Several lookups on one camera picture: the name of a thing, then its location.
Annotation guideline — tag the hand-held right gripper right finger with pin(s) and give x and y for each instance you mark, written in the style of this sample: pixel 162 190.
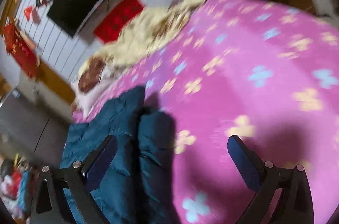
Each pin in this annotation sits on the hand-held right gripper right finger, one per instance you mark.
pixel 243 160

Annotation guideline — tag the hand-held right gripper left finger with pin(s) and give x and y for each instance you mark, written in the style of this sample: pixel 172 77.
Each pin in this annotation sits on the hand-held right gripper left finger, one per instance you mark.
pixel 102 160

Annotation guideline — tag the dark teal padded jacket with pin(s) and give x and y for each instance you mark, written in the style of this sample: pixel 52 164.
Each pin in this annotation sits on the dark teal padded jacket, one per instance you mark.
pixel 116 133

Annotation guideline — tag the pile of colourful clothes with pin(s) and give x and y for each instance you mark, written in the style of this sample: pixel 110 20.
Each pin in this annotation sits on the pile of colourful clothes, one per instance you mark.
pixel 13 187

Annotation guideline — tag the pale pink pillow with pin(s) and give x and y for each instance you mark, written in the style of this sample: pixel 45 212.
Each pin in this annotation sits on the pale pink pillow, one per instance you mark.
pixel 90 102

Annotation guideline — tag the grey wardrobe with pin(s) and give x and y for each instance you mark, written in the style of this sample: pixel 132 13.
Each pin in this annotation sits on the grey wardrobe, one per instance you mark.
pixel 29 123

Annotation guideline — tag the pink floral bed sheet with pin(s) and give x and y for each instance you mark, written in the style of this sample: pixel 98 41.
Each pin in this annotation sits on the pink floral bed sheet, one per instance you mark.
pixel 251 67

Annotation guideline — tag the red hanging banner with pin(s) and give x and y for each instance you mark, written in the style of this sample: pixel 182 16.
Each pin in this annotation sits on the red hanging banner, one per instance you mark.
pixel 20 47

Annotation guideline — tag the yellow brown patterned quilt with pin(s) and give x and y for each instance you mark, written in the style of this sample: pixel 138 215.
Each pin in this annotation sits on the yellow brown patterned quilt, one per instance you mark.
pixel 153 27

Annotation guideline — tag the small red paper ornament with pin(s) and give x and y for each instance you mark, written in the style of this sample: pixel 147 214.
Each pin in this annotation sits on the small red paper ornament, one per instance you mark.
pixel 31 14

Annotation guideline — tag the orange wooden wall panel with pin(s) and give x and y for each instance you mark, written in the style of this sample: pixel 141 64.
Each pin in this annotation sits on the orange wooden wall panel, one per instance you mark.
pixel 54 80

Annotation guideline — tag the red paper wall poster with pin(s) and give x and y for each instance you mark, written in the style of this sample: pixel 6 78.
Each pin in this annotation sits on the red paper wall poster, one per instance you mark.
pixel 119 18

